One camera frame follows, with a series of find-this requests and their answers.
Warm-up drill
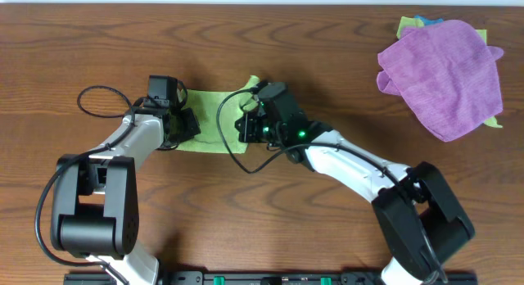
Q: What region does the green microfiber cloth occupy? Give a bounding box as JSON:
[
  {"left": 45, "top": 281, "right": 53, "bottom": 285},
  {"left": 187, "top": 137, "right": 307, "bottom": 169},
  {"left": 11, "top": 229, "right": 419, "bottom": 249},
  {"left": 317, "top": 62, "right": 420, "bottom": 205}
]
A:
[{"left": 177, "top": 89, "right": 257, "bottom": 154}]

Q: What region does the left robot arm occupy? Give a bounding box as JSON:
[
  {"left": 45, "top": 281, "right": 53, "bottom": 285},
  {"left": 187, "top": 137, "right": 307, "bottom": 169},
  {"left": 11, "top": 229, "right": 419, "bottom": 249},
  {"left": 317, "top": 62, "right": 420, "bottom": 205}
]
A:
[{"left": 49, "top": 100, "right": 201, "bottom": 284}]

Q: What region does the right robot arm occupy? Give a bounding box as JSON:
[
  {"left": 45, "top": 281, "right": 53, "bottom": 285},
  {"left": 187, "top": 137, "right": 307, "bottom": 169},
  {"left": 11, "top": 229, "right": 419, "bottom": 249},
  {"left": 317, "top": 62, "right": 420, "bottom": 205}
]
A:
[{"left": 234, "top": 108, "right": 477, "bottom": 284}]

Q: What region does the purple microfiber cloth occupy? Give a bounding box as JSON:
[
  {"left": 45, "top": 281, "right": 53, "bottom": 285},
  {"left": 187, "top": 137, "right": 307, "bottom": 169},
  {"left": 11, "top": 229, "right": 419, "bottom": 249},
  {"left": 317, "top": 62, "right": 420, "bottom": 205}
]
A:
[{"left": 377, "top": 20, "right": 504, "bottom": 142}]

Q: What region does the blue cloth underneath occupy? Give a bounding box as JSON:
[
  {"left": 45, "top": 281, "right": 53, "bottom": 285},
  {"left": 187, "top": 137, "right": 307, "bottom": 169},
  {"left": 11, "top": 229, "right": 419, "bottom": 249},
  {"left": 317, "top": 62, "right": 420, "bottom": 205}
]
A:
[{"left": 414, "top": 15, "right": 444, "bottom": 26}]

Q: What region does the left black cable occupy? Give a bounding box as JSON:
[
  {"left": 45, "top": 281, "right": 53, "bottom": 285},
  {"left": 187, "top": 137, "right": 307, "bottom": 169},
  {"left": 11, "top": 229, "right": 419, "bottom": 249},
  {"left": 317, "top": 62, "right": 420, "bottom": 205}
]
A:
[{"left": 34, "top": 85, "right": 144, "bottom": 285}]

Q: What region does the black cable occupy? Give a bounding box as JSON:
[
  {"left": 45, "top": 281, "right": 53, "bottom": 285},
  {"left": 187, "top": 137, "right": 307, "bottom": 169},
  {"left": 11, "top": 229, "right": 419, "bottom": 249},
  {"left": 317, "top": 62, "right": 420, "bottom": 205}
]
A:
[
  {"left": 34, "top": 85, "right": 144, "bottom": 285},
  {"left": 215, "top": 82, "right": 449, "bottom": 285}
]

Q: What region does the right black cable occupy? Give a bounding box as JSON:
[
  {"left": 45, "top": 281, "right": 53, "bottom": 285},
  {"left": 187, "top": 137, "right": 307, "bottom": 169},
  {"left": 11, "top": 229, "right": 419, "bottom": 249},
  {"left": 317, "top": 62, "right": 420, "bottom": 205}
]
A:
[{"left": 215, "top": 82, "right": 449, "bottom": 285}]

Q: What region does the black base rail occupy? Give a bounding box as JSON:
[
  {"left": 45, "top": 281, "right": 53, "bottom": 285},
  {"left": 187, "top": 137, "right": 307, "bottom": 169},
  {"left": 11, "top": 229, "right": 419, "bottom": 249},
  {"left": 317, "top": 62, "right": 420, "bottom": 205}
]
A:
[{"left": 63, "top": 271, "right": 479, "bottom": 285}]

